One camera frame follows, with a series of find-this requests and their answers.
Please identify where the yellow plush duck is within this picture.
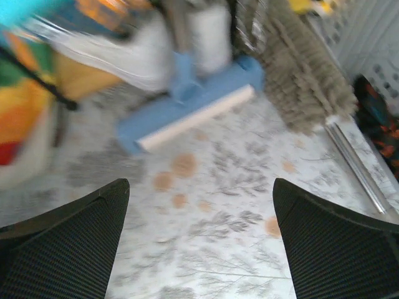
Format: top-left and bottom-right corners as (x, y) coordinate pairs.
(288, 0), (334, 16)

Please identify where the rainbow striped bag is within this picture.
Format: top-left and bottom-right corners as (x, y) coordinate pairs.
(1, 31), (55, 166)

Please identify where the grey dust mop head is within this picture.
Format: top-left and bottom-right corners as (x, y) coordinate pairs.
(234, 1), (357, 135)

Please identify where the blue handled mop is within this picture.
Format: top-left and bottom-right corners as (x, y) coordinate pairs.
(115, 0), (266, 156)

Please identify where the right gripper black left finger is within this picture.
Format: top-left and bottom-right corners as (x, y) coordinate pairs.
(1, 178), (130, 298)

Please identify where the black orange patterned cloth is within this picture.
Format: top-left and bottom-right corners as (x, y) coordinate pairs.
(353, 75), (398, 178)

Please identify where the teal folded cloth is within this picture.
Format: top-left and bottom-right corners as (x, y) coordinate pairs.
(1, 0), (82, 36)

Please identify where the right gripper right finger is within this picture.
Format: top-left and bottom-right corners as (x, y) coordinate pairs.
(272, 178), (398, 298)

